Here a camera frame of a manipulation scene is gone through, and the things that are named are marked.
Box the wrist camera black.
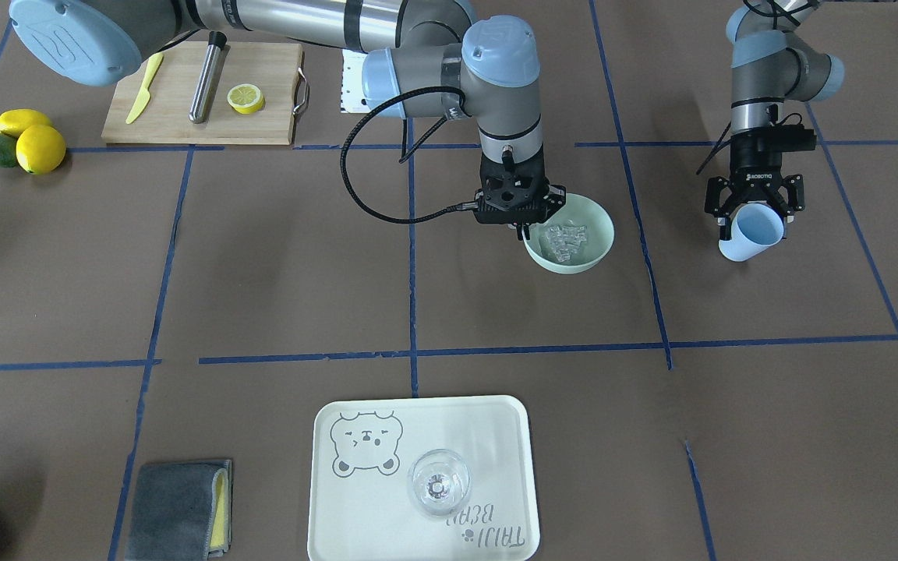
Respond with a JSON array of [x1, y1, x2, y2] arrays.
[[472, 178, 549, 224]]

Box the wooden cutting board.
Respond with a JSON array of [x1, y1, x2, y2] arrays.
[[101, 41, 309, 146]]

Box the yellow lemon small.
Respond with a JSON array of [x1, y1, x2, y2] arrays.
[[0, 108, 53, 139]]

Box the yellow plastic knife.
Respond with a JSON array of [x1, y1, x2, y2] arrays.
[[125, 52, 164, 125]]

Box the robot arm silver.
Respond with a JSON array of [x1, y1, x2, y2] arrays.
[[703, 1, 845, 241], [9, 1, 567, 239]]

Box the half lemon slice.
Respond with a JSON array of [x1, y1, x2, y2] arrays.
[[227, 84, 265, 115]]

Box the light blue plastic cup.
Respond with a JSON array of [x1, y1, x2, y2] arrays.
[[719, 203, 785, 263]]

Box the yellow lemon large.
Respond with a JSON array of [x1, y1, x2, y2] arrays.
[[16, 125, 67, 175]]

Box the clear wine glass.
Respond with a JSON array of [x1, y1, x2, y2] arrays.
[[408, 450, 472, 517]]

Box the cream bear tray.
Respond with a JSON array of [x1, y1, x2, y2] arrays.
[[307, 395, 541, 560]]

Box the silver metal cylinder tool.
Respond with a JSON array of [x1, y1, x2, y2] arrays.
[[188, 30, 227, 124]]

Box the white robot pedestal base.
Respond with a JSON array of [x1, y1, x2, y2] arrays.
[[339, 49, 370, 114]]

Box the green ceramic bowl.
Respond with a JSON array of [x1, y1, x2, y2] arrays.
[[524, 194, 616, 274]]

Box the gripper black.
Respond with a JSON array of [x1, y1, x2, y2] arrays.
[[703, 129, 817, 235], [480, 152, 567, 241]]

